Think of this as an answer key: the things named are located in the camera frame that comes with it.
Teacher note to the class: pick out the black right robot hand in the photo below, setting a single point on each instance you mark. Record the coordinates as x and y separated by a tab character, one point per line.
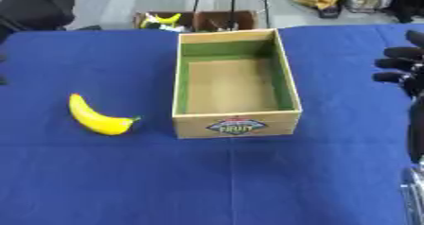
409	77

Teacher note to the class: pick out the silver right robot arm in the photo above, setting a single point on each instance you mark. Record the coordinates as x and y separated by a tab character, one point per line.
415	194

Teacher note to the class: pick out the tan cardboard box green inside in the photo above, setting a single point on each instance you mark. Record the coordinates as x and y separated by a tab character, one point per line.
236	83

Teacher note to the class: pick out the brown cardboard box with toys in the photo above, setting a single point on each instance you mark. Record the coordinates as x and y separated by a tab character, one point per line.
196	20

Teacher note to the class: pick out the black tripod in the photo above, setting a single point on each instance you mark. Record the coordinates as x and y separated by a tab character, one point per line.
232	5

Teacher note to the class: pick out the yellow toy banana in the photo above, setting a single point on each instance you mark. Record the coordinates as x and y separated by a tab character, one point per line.
98	118

